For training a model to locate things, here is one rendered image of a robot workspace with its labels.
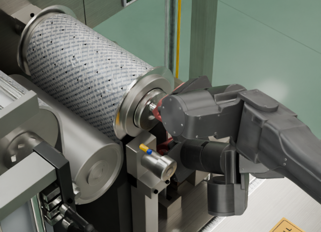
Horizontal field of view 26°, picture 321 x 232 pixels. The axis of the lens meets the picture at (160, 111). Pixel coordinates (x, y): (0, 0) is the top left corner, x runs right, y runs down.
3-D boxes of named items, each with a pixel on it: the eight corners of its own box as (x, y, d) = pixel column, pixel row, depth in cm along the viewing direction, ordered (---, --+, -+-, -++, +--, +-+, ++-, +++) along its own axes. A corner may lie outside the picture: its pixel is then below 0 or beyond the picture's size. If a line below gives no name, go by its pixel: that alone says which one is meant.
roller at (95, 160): (76, 216, 119) (69, 171, 111) (-16, 141, 131) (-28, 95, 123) (125, 176, 125) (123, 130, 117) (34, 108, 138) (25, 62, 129)
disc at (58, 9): (23, 90, 132) (13, 27, 122) (21, 89, 132) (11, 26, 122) (80, 54, 140) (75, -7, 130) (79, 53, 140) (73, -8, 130)
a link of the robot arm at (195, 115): (272, 160, 97) (284, 104, 94) (208, 178, 91) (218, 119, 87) (218, 122, 106) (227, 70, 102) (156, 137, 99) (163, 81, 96)
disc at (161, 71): (116, 158, 120) (113, 95, 110) (114, 156, 120) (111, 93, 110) (173, 114, 128) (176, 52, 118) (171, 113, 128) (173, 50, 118)
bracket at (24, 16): (30, 33, 129) (29, 25, 127) (11, 20, 132) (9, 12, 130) (51, 21, 131) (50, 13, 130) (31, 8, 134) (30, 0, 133)
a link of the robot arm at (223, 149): (247, 142, 122) (223, 146, 118) (248, 181, 122) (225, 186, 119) (219, 138, 127) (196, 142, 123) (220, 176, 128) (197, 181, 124)
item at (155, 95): (146, 137, 120) (133, 118, 114) (138, 131, 121) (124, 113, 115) (173, 104, 122) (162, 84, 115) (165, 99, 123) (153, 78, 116)
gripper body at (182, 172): (208, 152, 134) (236, 156, 128) (173, 182, 129) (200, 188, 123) (196, 123, 132) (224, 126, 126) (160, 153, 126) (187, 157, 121)
